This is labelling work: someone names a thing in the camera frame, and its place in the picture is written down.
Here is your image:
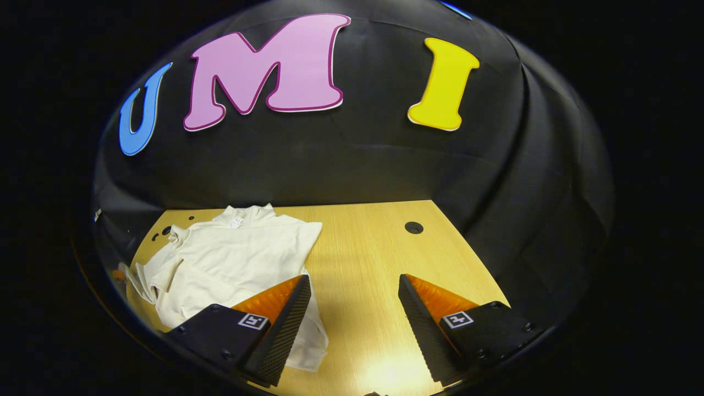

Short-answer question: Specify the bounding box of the black backdrop cloth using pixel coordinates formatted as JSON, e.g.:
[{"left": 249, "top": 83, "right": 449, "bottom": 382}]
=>
[{"left": 91, "top": 0, "right": 615, "bottom": 331}]

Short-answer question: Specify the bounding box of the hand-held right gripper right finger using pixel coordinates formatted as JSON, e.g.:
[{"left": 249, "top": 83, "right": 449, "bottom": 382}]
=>
[{"left": 398, "top": 273, "right": 551, "bottom": 387}]

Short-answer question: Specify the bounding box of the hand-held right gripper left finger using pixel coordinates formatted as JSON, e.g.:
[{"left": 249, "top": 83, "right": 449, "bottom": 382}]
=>
[{"left": 165, "top": 274, "right": 312, "bottom": 388}]

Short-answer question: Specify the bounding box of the white sweatshirt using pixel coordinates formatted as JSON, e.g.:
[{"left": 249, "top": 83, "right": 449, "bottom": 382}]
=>
[{"left": 118, "top": 203, "right": 329, "bottom": 372}]

